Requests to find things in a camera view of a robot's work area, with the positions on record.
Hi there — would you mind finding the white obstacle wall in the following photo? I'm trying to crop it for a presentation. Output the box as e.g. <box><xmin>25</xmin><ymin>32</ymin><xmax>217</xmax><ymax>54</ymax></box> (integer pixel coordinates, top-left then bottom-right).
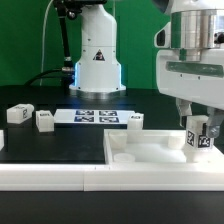
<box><xmin>0</xmin><ymin>130</ymin><xmax>4</xmax><ymax>151</ymax></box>
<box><xmin>0</xmin><ymin>163</ymin><xmax>224</xmax><ymax>191</ymax></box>

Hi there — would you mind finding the white obstacle wall left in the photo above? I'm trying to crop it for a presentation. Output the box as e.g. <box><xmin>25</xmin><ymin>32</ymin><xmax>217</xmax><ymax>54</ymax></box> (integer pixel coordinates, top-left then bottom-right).
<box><xmin>0</xmin><ymin>130</ymin><xmax>4</xmax><ymax>151</ymax></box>

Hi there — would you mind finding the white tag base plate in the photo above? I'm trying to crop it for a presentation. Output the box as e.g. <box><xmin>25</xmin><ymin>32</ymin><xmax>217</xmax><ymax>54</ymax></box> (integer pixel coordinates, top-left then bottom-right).
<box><xmin>54</xmin><ymin>109</ymin><xmax>134</xmax><ymax>124</ymax></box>

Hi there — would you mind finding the white cable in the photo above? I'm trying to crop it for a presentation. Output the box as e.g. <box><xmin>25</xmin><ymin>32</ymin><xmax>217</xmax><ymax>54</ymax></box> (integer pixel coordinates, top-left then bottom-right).
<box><xmin>39</xmin><ymin>0</ymin><xmax>55</xmax><ymax>78</ymax></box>

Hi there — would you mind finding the black cable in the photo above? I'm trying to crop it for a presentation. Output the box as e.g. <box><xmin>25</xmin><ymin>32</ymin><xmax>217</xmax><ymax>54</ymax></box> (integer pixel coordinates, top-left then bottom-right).
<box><xmin>23</xmin><ymin>68</ymin><xmax>75</xmax><ymax>87</ymax></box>

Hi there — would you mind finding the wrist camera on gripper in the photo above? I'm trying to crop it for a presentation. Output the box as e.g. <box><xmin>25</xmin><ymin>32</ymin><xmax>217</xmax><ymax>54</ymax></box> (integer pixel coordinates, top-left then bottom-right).
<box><xmin>154</xmin><ymin>22</ymin><xmax>171</xmax><ymax>48</ymax></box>

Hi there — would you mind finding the white square tabletop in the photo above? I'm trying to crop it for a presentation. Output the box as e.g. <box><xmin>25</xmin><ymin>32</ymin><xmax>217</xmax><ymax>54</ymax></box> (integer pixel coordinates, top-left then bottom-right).
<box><xmin>104</xmin><ymin>129</ymin><xmax>224</xmax><ymax>164</ymax></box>

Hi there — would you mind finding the white obstacle wall front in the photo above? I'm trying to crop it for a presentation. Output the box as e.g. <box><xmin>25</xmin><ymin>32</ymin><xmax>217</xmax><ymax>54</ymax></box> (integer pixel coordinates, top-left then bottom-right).
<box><xmin>0</xmin><ymin>163</ymin><xmax>224</xmax><ymax>191</ymax></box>

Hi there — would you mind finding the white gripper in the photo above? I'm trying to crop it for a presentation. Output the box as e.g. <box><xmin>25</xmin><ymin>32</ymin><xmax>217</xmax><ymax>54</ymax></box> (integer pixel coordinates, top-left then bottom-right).
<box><xmin>156</xmin><ymin>49</ymin><xmax>224</xmax><ymax>138</ymax></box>

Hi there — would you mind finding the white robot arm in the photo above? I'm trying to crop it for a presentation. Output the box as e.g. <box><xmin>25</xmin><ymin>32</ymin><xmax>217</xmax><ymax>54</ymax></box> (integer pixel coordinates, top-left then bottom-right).
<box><xmin>70</xmin><ymin>0</ymin><xmax>224</xmax><ymax>138</ymax></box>

